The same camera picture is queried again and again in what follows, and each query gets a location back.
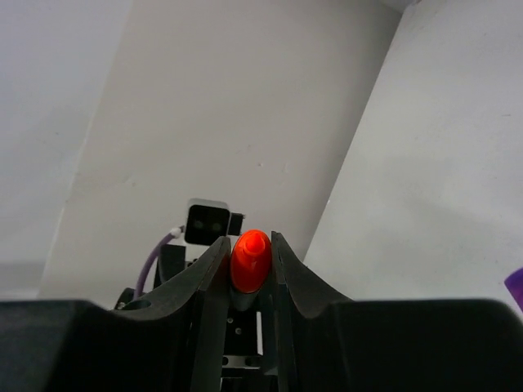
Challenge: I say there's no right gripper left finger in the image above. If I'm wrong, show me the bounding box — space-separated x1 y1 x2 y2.
1 238 231 391

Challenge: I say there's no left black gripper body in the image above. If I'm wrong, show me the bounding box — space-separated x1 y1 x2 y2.
118 243 279 392

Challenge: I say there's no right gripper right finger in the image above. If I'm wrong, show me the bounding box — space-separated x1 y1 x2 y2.
271 232 522 391

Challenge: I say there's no orange highlighter cap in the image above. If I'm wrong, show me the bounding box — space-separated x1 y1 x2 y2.
230 229 272 294

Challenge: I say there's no purple highlighter cap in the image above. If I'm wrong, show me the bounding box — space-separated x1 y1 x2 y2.
504 268 523 310

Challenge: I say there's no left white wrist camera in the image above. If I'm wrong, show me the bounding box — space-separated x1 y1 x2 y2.
184 198 245 246

